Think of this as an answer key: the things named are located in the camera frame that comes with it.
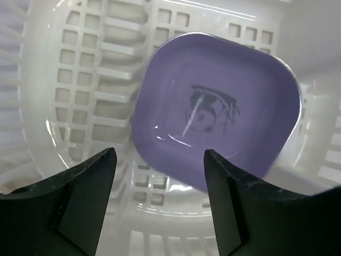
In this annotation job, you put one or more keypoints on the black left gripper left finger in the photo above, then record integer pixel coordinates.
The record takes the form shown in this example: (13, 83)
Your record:
(62, 214)

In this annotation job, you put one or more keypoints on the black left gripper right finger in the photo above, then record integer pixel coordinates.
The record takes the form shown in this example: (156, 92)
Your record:
(254, 217)

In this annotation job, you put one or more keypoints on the purple square panda plate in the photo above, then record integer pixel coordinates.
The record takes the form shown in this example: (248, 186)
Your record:
(203, 92)

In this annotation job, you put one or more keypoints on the white plastic dish basket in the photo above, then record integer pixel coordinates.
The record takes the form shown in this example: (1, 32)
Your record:
(70, 75)

